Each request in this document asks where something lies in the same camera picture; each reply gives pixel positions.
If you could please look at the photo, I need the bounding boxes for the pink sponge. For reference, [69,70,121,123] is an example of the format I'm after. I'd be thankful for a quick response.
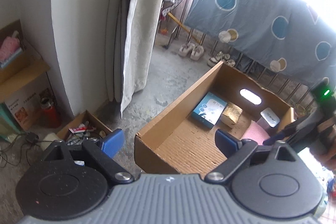
[242,121,270,145]

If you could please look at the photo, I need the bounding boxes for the gold tissue pack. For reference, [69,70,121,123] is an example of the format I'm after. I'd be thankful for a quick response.
[220,102,243,128]

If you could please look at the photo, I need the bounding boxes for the blue bandage box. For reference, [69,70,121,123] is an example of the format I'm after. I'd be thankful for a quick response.
[191,92,227,129]

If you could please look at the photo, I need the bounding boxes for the yogurt cup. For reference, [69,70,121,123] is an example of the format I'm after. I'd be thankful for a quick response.
[260,107,280,128]

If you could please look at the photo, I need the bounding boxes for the right hand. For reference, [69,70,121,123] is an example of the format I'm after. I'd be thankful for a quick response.
[314,144,336,170]

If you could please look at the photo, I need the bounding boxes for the small cardboard box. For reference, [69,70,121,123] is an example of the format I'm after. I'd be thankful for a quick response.
[56,110,112,141]

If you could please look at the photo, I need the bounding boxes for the brown cardboard box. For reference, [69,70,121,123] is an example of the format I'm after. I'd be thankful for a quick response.
[134,61,294,176]

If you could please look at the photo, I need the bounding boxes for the red thermos bottle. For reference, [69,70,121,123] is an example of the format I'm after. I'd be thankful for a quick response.
[40,97,62,128]

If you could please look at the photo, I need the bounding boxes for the sneakers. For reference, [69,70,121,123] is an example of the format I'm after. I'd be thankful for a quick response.
[207,51,236,68]

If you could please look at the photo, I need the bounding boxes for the white slippers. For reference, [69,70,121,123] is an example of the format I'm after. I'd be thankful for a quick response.
[178,42,205,61]

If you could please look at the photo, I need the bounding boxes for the blue patterned bedsheet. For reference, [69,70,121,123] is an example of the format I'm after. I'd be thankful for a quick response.
[185,0,335,86]

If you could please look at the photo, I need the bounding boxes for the white curtain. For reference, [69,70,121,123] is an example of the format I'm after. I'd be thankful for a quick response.
[105,0,162,113]

